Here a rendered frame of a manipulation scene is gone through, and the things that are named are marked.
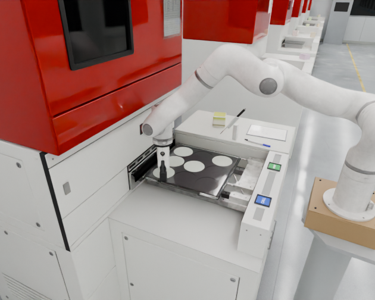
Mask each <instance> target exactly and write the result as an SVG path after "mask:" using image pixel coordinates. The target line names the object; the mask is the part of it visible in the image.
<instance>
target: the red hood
mask: <svg viewBox="0 0 375 300"><path fill-rule="evenodd" d="M180 85H182V0H0V139H3V140H6V141H9V142H12V143H16V144H19V145H23V146H26V147H29V148H33V149H37V150H39V151H43V152H47V153H49V154H52V155H56V156H60V155H61V154H63V153H65V152H67V151H68V150H70V149H72V148H74V147H75V146H77V145H79V144H80V143H82V142H84V141H86V140H87V139H89V138H91V137H92V136H94V135H96V134H98V133H99V132H101V131H103V130H105V129H106V128H108V127H110V126H112V125H113V124H115V123H116V122H118V121H120V120H122V119H124V118H125V117H127V116H128V115H130V114H132V113H134V112H135V111H137V110H139V109H141V108H143V107H144V106H146V105H148V104H150V103H151V102H153V101H155V100H156V99H158V98H160V97H162V96H163V95H165V94H166V93H169V92H170V91H172V90H173V89H175V88H177V87H179V86H180Z"/></svg>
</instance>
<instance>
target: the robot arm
mask: <svg viewBox="0 0 375 300"><path fill-rule="evenodd" d="M225 76H231V77H233V78H234V79H235V80H237V81H238V82H239V83H240V84H241V85H242V86H243V87H244V88H245V89H247V90H248V91H250V92H252V93H253V94H255V95H258V96H261V97H264V98H272V97H274V96H276V95H278V94H279V93H282V94H284V95H285V96H287V97H288V98H289V99H291V100H293V101H294V102H296V103H297V104H299V105H301V106H303V107H305V108H308V109H310V110H313V111H316V112H318V113H321V114H324V115H328V116H331V117H339V118H344V119H347V120H349V121H351V122H353V123H355V124H357V125H358V126H359V127H360V129H361V130H362V135H361V139H360V141H359V142H358V143H357V144H356V145H353V146H352V147H350V149H349V150H348V153H347V155H346V158H345V161H344V164H343V167H342V171H341V173H340V176H339V180H338V182H337V185H336V188H332V189H329V190H327V191H325V193H324V195H323V202H324V204H325V206H326V207H327V208H328V209H329V210H330V211H331V212H333V213H334V214H336V215H338V216H340V217H342V218H345V219H347V220H351V221H362V222H363V221H370V220H372V219H373V218H375V204H374V203H373V201H371V200H370V199H371V197H372V194H373V192H374V190H375V94H372V93H367V92H360V91H355V90H349V89H345V88H342V87H339V86H335V85H333V84H331V83H328V82H325V81H323V80H320V79H318V78H316V77H313V76H311V75H309V74H307V73H305V72H304V71H302V70H300V69H298V68H296V67H294V66H293V65H291V64H289V63H287V62H284V61H282V60H278V59H276V58H266V59H264V60H260V59H259V58H258V57H256V56H255V55H254V54H253V53H251V52H250V51H248V50H247V49H245V48H243V47H241V46H238V45H234V44H224V45H221V46H219V47H218V48H216V49H215V50H214V51H213V52H212V53H211V54H210V55H209V56H208V57H207V59H206V60H205V61H204V62H203V63H202V64H201V65H200V66H199V67H198V68H197V69H196V70H195V71H194V72H193V74H192V75H191V76H190V77H189V78H188V79H187V81H185V82H184V84H183V85H182V86H181V87H180V88H179V89H178V90H177V91H176V92H175V93H173V94H172V95H170V96H169V97H168V98H166V99H165V100H163V101H162V102H161V103H160V104H157V105H153V106H152V108H151V110H152V112H151V113H150V115H148V116H147V118H146V119H145V121H144V122H143V124H142V132H143V134H144V135H145V136H146V137H149V138H152V142H153V144H154V146H156V147H157V161H158V168H159V169H160V181H167V169H169V168H170V148H169V146H171V143H172V142H173V121H174V120H176V119H177V118H179V117H180V116H181V115H182V114H184V113H185V112H187V111H189V110H190V109H191V108H192V107H194V106H195V105H196V104H197V103H198V102H199V101H200V100H201V99H202V98H203V97H204V96H205V95H206V94H207V93H208V92H209V91H210V90H211V89H213V88H214V87H215V86H216V85H217V84H218V83H219V82H220V81H221V80H222V79H223V78H224V77H225Z"/></svg>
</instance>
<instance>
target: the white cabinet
mask: <svg viewBox="0 0 375 300"><path fill-rule="evenodd" d="M287 168H288V163H287V167H286V171H287ZM286 171H285V176H286ZM285 176H284V179H283V184H284V181H285ZM283 184H282V188H281V191H280V195H279V200H278V203H277V207H276V211H275V214H274V218H273V223H272V226H271V230H270V234H269V237H268V242H267V246H266V249H265V253H264V258H263V261H262V265H261V269H260V273H259V274H258V273H255V272H253V271H250V270H247V269H245V268H242V267H239V266H237V265H234V264H231V263H229V262H226V261H223V260H220V259H218V258H215V257H212V256H210V255H207V254H204V253H201V252H199V251H196V250H194V249H190V248H188V247H185V246H183V245H180V244H178V243H174V242H172V241H169V240H167V239H164V238H161V237H159V236H155V235H153V234H150V233H148V232H144V231H143V230H139V229H137V228H134V227H132V226H128V225H126V224H123V223H121V222H118V221H115V220H112V219H110V218H108V219H109V224H110V231H111V239H112V245H113V250H114V257H115V264H116V269H117V276H118V283H119V288H120V295H121V300H256V298H257V294H258V290H259V286H260V281H261V277H262V274H263V269H264V265H265V261H266V258H267V253H268V250H269V249H270V248H271V243H272V240H273V236H274V231H275V228H276V223H277V221H276V215H277V210H278V207H279V202H280V197H281V194H282V189H283ZM273 228H274V229H273Z"/></svg>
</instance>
